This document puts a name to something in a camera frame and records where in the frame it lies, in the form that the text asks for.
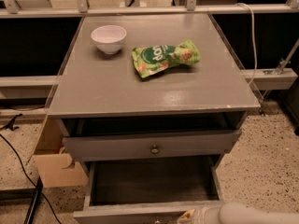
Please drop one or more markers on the grey top drawer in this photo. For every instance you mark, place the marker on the grey top drawer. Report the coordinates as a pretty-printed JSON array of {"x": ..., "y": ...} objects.
[{"x": 150, "y": 145}]

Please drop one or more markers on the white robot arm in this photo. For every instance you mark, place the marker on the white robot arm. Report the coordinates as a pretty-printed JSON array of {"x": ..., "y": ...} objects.
[{"x": 236, "y": 213}]

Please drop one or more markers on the metal frame rail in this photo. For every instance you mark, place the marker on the metal frame rail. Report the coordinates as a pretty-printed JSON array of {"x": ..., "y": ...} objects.
[
  {"x": 225, "y": 9},
  {"x": 264, "y": 79}
]

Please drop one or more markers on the cardboard box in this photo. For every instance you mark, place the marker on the cardboard box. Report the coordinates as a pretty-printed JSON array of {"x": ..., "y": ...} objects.
[{"x": 55, "y": 167}]

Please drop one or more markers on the upper metal frame rail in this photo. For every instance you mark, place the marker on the upper metal frame rail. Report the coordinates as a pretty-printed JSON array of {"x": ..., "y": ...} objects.
[{"x": 225, "y": 9}]

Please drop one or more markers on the lower metal frame rail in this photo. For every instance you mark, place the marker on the lower metal frame rail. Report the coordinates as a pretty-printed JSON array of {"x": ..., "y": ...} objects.
[{"x": 264, "y": 79}]

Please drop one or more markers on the green snack bag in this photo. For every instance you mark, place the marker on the green snack bag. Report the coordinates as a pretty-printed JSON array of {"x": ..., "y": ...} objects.
[{"x": 149, "y": 61}]

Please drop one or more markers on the grey wooden drawer cabinet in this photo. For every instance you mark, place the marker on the grey wooden drawer cabinet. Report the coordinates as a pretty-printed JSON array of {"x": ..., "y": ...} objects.
[{"x": 102, "y": 94}]

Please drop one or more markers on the grey drawer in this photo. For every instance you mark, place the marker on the grey drawer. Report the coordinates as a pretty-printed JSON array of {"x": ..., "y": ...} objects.
[
  {"x": 150, "y": 145},
  {"x": 148, "y": 191}
]

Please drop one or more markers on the white ceramic bowl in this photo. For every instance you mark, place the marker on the white ceramic bowl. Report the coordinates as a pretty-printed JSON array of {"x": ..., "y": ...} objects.
[{"x": 109, "y": 38}]

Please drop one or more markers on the black floor bar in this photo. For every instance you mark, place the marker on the black floor bar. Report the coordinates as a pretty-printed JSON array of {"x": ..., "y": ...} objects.
[{"x": 34, "y": 202}]

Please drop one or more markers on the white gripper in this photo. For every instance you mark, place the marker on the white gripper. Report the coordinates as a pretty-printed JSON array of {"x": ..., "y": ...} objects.
[{"x": 206, "y": 216}]

